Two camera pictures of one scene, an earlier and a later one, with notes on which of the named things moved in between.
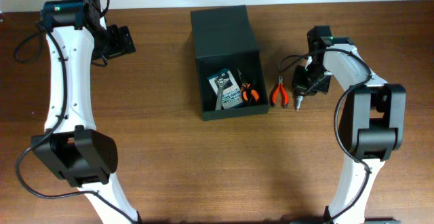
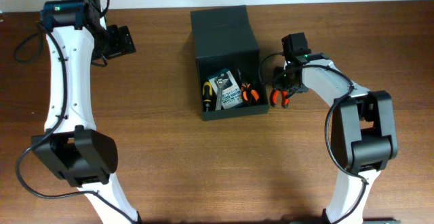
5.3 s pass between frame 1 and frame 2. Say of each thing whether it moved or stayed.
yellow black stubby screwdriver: moved
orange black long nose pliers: stayed
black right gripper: moved
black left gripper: stayed
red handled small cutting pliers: stayed
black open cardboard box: stayed
